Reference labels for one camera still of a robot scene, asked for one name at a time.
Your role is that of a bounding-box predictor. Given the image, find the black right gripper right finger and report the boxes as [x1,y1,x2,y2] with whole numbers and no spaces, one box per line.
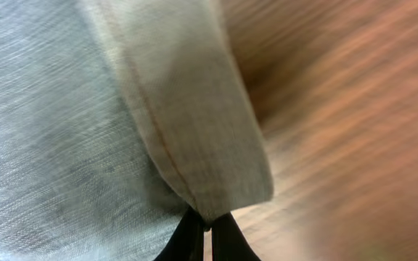
[211,213,261,261]

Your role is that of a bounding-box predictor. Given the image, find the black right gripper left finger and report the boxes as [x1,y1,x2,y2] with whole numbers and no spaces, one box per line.
[155,208,204,261]

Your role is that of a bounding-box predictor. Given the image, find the light blue denim shorts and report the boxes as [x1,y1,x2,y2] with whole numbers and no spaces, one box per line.
[0,0,273,260]

